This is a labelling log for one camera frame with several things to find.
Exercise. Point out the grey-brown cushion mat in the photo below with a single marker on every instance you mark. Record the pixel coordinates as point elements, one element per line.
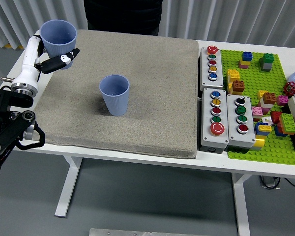
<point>150,98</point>

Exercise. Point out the green orange brick stack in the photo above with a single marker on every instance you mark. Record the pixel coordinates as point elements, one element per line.
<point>287,123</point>

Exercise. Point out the magenta brick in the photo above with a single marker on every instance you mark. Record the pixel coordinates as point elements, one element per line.
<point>282,100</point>

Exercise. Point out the orange yellow white brick stack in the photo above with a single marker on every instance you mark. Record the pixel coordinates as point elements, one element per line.
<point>269,98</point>

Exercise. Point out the five-button box, black base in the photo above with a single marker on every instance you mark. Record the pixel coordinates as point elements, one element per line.
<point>220,73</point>

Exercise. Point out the yellow cylinder brick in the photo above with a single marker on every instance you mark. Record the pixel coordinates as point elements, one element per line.
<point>259,142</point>

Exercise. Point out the green grey brick stack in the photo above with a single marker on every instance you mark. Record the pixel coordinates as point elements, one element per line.
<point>266,62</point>

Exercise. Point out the red brick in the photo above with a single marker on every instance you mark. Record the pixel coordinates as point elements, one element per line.
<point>275,116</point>

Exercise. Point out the white table leg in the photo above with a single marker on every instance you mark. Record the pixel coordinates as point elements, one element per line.
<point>68,186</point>
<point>242,206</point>

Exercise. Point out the red valve handwheel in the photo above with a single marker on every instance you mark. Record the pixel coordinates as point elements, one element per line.
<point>290,89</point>

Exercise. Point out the white printed brick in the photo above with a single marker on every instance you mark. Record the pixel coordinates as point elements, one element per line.
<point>267,120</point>

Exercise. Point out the blue yellow brick pile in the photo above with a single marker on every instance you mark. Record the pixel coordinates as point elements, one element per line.
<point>263,128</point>

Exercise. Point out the brown-orange brick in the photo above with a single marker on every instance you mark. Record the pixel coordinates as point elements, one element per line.
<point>238,87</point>

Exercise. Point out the person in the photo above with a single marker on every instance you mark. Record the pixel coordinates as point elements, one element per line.
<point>123,14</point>

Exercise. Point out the green studded baseplate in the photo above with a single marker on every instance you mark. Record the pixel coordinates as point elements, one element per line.
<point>255,76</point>

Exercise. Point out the five-button box, large red button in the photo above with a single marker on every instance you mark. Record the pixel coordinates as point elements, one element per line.
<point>206,115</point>

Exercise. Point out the grey metal plate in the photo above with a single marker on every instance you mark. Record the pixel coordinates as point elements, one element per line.
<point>137,232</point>

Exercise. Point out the grey floor socket box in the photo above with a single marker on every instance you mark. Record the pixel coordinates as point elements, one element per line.
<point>269,182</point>

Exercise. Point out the blue ribbed plastic cup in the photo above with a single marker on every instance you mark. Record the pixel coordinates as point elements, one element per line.
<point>57,34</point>
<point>116,103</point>

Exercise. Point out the button box with selector switch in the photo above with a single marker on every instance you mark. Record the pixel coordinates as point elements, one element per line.
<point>232,118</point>

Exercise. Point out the blue yellow pink brick stack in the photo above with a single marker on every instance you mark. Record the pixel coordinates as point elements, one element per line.
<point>245,60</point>

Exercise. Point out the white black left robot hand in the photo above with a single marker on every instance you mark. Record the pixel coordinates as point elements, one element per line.
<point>29,64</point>

